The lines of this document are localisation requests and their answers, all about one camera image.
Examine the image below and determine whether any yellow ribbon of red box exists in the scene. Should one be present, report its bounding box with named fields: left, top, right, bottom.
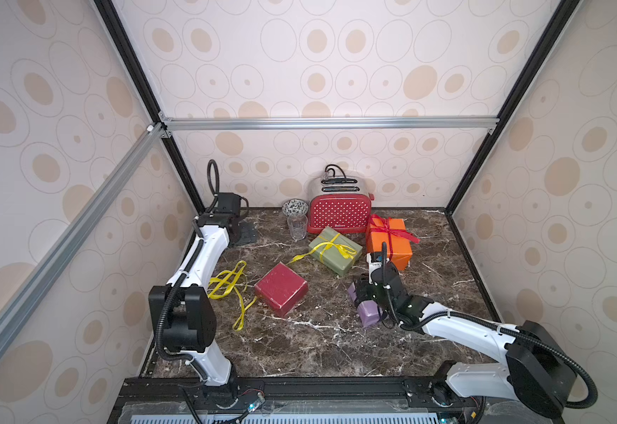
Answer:
left=208, top=261, right=257, bottom=332

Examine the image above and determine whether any red gift box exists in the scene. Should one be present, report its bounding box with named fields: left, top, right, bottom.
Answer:
left=254, top=263, right=309, bottom=318

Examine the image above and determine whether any yellow ribbon of green box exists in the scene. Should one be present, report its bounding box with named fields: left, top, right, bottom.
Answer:
left=289, top=234, right=358, bottom=263

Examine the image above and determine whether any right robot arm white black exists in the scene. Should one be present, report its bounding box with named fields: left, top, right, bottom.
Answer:
left=347, top=261, right=598, bottom=420

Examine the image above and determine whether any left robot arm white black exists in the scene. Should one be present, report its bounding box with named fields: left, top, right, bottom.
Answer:
left=148, top=193, right=248, bottom=387

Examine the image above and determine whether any purple gift box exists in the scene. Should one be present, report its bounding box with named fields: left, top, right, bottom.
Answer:
left=347, top=283, right=383, bottom=328

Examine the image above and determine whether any green gift box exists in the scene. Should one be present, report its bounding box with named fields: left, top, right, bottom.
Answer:
left=308, top=227, right=363, bottom=277

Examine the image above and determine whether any orange gift box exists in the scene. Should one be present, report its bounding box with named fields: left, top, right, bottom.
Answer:
left=365, top=216, right=415, bottom=272

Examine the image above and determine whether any red ribbon bow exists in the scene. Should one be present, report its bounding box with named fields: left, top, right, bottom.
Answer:
left=366, top=213, right=421, bottom=264

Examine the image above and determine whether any clear plastic cup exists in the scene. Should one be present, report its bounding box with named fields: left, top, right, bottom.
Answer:
left=287, top=214, right=308, bottom=241

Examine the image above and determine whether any patterned ceramic bowl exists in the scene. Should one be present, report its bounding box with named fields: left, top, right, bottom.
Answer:
left=281, top=199, right=310, bottom=217

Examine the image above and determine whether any red polka dot toaster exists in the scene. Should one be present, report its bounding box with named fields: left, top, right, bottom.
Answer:
left=307, top=174, right=374, bottom=234

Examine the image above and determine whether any left aluminium frame bar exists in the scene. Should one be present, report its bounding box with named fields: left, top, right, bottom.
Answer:
left=0, top=123, right=165, bottom=399

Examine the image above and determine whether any horizontal aluminium frame bar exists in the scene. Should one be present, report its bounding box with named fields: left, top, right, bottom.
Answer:
left=165, top=116, right=499, bottom=132

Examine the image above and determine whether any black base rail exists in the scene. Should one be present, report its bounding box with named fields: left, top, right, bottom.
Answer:
left=117, top=373, right=548, bottom=410

